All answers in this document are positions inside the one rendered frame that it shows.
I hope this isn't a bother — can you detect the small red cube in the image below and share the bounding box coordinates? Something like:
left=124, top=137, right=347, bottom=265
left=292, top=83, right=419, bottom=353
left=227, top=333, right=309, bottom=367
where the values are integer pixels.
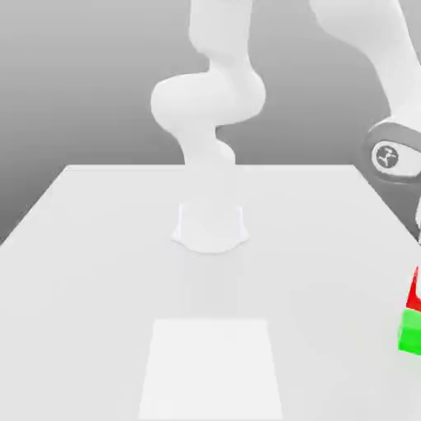
left=406, top=266, right=421, bottom=312

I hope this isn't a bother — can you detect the small green cube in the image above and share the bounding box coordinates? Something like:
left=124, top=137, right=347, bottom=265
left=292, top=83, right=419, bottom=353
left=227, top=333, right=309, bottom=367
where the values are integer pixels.
left=397, top=308, right=421, bottom=356

